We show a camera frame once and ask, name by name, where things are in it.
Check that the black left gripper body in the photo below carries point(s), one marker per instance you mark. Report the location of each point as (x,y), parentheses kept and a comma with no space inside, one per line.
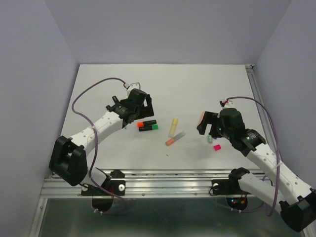
(138,115)

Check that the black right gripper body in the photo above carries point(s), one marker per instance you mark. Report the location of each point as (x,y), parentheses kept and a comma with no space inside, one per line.
(218,130)

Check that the pink pen cap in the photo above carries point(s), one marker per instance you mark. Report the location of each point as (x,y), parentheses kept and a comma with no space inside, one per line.
(217,147)

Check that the black highlighter blue tip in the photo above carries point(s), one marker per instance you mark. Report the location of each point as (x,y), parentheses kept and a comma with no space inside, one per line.
(115,99)

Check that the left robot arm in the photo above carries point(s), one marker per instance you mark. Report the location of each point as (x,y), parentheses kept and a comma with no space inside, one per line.
(69,155)

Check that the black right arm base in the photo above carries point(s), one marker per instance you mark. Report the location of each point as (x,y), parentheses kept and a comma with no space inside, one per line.
(230,187)

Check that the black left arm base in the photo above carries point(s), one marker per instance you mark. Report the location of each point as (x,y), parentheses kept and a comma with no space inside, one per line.
(114,182)

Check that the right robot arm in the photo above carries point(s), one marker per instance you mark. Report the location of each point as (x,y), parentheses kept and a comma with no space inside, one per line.
(292,198)

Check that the pastel pink orange highlighter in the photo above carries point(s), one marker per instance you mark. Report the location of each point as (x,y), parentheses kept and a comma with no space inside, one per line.
(201,118)

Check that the black highlighter orange cap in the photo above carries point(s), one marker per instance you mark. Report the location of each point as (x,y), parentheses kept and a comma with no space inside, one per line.
(146,123)

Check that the black highlighter green cap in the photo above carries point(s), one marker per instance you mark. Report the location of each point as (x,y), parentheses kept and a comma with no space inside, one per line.
(148,128)

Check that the pastel yellow highlighter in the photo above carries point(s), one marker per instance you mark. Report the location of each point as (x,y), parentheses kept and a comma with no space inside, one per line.
(173,127)

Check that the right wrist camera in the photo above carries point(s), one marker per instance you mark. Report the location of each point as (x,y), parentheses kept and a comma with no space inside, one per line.
(227,104)

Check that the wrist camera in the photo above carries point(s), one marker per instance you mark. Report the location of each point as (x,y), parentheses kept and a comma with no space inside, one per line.
(135,85)
(227,104)

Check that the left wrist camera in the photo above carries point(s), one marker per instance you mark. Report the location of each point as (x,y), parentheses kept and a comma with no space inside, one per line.
(135,85)

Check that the aluminium right side rail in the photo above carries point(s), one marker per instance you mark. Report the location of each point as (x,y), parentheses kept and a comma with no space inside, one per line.
(265,121)

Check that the aluminium rail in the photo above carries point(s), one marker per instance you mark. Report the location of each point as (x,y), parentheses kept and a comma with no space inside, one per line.
(265,121)
(139,183)

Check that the aluminium front rail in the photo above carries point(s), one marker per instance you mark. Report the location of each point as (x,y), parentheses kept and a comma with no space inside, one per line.
(139,183)

